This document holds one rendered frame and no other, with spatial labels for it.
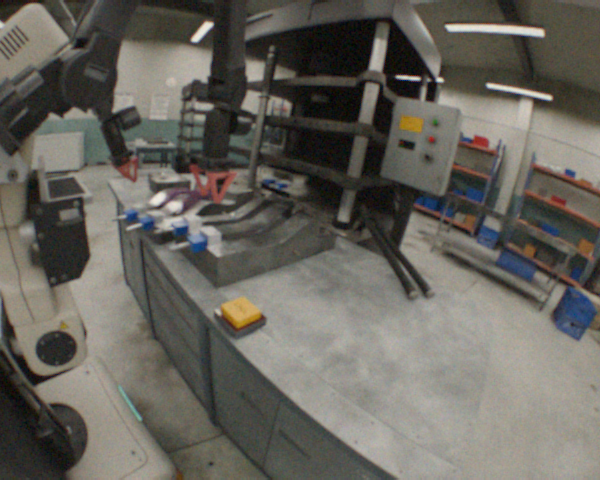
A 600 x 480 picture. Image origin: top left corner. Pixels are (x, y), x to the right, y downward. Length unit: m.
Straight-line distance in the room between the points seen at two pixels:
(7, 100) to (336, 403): 0.61
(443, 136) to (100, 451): 1.72
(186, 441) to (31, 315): 0.87
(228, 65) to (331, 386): 0.62
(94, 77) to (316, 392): 0.56
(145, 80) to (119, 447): 7.65
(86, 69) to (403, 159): 1.15
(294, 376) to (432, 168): 0.98
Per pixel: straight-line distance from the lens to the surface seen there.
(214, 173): 0.55
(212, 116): 0.58
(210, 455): 1.24
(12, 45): 0.55
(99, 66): 0.38
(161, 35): 8.18
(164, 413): 1.35
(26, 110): 0.37
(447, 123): 1.19
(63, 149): 7.18
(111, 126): 0.84
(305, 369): 0.48
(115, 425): 1.05
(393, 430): 0.46
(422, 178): 1.19
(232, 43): 0.54
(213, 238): 0.64
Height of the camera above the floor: 1.17
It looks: 22 degrees down
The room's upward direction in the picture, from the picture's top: 11 degrees clockwise
